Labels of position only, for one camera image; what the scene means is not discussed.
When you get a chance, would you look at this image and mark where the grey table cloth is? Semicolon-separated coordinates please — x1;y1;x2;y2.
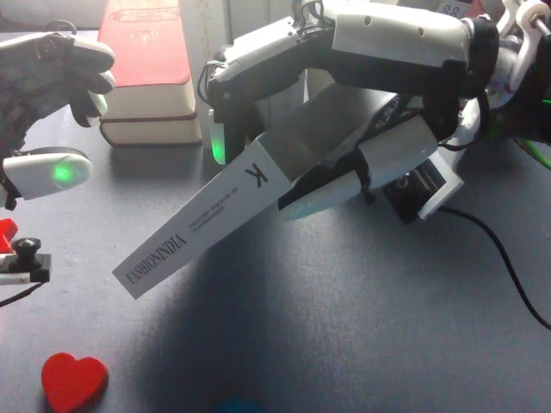
0;29;551;413

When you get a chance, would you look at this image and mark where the white book with K spine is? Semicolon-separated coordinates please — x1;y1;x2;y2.
111;85;425;300

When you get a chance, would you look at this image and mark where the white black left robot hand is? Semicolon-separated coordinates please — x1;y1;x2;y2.
198;2;504;221

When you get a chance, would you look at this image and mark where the blue toy block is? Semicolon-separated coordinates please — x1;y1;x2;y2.
214;398;264;413

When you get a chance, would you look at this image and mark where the black left camera cable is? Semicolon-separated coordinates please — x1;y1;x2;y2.
438;206;551;331

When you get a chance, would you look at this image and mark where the red toy block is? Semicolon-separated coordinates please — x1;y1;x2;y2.
0;218;18;254

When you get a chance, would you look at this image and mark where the thin black right camera cable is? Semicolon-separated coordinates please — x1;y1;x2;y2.
0;281;42;307

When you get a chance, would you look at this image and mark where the red heart block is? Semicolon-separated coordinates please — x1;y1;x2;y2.
40;352;109;413

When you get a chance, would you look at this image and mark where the thick red cover book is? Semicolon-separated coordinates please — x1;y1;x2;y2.
96;0;203;148

